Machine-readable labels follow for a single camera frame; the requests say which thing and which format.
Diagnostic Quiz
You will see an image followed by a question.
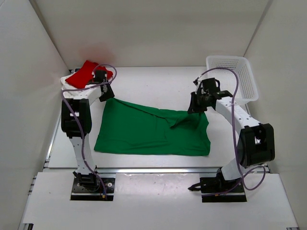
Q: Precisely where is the red t shirt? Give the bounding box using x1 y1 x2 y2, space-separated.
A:
65 60 98 89

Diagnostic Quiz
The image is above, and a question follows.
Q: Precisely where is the white t shirt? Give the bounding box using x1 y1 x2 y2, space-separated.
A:
60 75 95 99

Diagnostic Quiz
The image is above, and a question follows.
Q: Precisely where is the green t shirt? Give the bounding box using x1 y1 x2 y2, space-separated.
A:
94 98 211 157

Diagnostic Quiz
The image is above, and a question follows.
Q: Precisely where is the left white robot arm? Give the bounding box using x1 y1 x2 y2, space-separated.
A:
61 69 114 194

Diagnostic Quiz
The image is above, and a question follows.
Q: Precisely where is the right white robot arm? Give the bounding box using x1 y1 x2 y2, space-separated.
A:
188 78 275 192

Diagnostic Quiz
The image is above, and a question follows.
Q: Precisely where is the white plastic basket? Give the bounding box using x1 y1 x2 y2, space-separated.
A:
206 56 259 105

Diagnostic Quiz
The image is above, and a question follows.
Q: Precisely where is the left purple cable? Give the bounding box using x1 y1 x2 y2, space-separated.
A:
61 63 118 199

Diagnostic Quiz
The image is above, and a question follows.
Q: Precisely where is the purple cable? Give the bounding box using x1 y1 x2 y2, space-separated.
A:
61 63 118 199
194 68 266 192

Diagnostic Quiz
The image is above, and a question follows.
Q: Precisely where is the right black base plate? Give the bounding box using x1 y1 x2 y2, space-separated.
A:
188 177 247 203

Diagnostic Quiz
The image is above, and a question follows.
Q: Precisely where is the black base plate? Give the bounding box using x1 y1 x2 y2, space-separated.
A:
70 177 116 201
188 177 247 203

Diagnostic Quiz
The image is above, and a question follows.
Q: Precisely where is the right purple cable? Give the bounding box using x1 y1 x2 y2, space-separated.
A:
194 68 266 192

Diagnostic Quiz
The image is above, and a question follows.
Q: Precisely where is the aluminium rail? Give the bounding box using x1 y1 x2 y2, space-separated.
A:
43 167 269 174

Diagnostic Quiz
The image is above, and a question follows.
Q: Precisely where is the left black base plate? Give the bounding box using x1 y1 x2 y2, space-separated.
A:
70 177 116 201

